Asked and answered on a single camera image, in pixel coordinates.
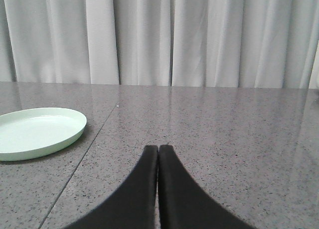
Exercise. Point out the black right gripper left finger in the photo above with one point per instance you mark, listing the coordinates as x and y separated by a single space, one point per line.
132 204

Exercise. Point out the pale green round plate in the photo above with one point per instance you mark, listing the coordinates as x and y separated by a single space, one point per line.
33 133

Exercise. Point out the white pleated curtain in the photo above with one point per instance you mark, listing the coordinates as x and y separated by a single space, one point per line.
224 43

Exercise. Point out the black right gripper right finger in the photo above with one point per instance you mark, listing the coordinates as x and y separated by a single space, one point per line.
183 204

